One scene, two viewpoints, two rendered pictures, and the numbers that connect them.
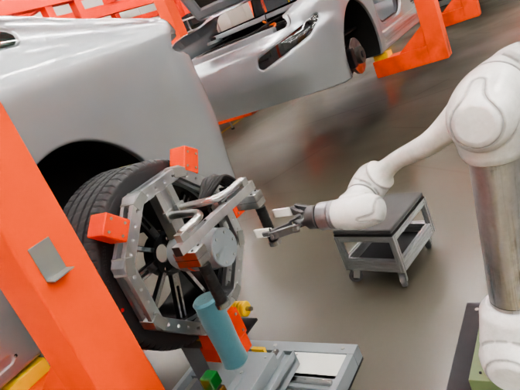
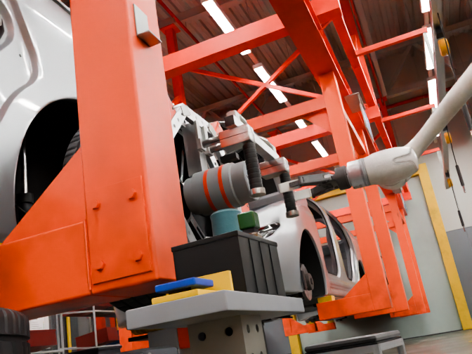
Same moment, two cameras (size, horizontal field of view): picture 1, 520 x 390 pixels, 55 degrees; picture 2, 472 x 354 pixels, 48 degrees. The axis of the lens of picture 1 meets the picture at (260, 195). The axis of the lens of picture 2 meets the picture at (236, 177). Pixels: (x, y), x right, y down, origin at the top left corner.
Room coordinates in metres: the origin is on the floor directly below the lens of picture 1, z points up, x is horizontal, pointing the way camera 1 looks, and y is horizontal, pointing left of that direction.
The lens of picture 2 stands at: (0.04, 0.72, 0.36)
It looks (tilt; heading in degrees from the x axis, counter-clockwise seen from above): 18 degrees up; 341
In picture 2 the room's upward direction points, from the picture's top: 10 degrees counter-clockwise
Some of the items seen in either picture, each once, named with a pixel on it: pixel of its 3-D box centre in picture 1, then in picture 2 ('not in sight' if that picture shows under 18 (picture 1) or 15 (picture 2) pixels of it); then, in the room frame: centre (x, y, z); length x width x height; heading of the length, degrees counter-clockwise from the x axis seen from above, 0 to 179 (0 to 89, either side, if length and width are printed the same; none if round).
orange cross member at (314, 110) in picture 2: not in sight; (217, 149); (5.35, -0.94, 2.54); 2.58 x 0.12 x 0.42; 52
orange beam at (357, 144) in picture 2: not in sight; (349, 130); (5.27, -2.61, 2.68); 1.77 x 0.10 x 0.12; 142
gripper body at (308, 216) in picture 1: (306, 217); (335, 180); (1.49, -0.11, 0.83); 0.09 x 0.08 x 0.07; 52
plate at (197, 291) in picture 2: not in sight; (186, 297); (0.88, 0.55, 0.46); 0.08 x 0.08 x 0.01; 52
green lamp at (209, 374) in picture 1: (210, 380); (248, 221); (1.17, 0.32, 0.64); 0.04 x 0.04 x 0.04; 52
